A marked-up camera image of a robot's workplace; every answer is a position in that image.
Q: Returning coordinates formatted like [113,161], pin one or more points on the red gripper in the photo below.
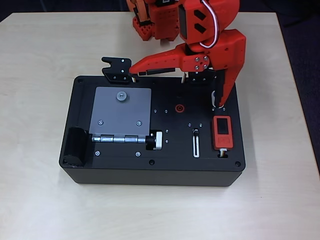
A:
[231,53]

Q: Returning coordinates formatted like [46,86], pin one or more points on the white slider track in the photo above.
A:
[196,156]

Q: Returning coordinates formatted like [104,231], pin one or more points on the red banana socket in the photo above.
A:
[180,108]

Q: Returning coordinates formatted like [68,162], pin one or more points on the orange table clamp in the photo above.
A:
[140,10]

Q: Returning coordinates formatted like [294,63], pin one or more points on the grey round door knob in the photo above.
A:
[121,96]

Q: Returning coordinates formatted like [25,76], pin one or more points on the red display stick module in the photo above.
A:
[223,141]

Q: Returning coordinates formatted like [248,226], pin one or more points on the grey hinged door plate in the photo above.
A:
[125,112]

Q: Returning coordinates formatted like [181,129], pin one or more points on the black task board box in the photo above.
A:
[172,155]

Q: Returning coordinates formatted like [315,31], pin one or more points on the metal door hinge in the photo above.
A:
[117,139]

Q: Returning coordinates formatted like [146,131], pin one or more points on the black cylinder post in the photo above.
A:
[75,147]

